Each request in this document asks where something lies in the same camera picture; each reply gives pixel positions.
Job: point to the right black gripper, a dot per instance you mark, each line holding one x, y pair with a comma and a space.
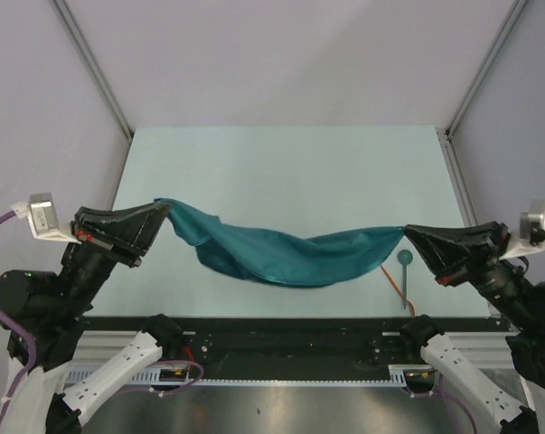
450, 261

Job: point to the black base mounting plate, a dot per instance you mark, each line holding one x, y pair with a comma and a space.
303, 349

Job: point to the teal satin napkin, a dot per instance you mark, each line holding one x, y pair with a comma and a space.
277, 258

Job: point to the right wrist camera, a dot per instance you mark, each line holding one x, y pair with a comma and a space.
529, 238

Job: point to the left aluminium frame post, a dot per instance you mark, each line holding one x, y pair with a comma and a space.
71, 27

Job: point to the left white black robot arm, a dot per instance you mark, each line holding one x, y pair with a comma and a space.
44, 313

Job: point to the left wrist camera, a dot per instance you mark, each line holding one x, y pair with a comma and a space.
40, 212

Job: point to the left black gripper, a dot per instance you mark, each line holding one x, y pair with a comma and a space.
118, 230

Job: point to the orange plastic knife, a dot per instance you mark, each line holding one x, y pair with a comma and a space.
396, 287

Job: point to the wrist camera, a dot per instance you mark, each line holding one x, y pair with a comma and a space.
529, 238
40, 212

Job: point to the teal plastic spoon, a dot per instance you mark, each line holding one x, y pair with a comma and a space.
405, 258

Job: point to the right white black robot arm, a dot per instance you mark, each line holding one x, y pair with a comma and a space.
501, 375

